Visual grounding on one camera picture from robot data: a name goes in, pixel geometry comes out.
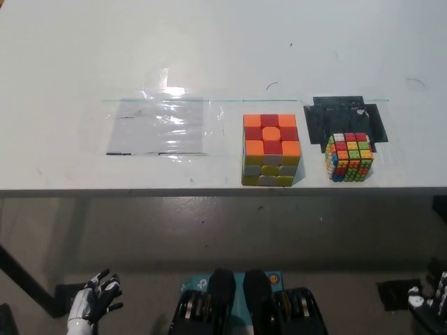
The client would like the robot left hand black white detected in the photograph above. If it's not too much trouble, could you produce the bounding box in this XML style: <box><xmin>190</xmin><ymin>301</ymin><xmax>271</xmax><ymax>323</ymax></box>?
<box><xmin>68</xmin><ymin>267</ymin><xmax>124</xmax><ymax>326</ymax></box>

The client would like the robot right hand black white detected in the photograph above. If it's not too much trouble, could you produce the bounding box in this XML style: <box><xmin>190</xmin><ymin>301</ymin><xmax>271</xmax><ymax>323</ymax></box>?
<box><xmin>407</xmin><ymin>258</ymin><xmax>447</xmax><ymax>318</ymax></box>

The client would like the small studded multicolour puzzle cube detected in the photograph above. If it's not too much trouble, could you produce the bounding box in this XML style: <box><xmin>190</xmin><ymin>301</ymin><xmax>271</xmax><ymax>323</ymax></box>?
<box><xmin>324</xmin><ymin>132</ymin><xmax>375</xmax><ymax>183</ymax></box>

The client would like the large orange red puzzle cube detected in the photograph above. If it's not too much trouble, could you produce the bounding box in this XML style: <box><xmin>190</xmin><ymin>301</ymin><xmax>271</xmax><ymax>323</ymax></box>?
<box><xmin>240</xmin><ymin>113</ymin><xmax>303</xmax><ymax>188</ymax></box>

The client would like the black metal table leg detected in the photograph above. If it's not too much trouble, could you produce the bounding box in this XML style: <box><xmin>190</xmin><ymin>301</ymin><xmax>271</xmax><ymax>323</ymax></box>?
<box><xmin>0</xmin><ymin>242</ymin><xmax>60</xmax><ymax>318</ymax></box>

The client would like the black flat floor object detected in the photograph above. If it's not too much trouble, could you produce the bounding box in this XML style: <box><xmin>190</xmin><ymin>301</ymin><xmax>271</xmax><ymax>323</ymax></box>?
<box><xmin>0</xmin><ymin>302</ymin><xmax>20</xmax><ymax>335</ymax></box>

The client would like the clear plastic sheet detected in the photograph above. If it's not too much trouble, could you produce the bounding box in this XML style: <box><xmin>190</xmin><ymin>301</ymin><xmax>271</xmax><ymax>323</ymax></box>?
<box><xmin>103</xmin><ymin>66</ymin><xmax>225</xmax><ymax>158</ymax></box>

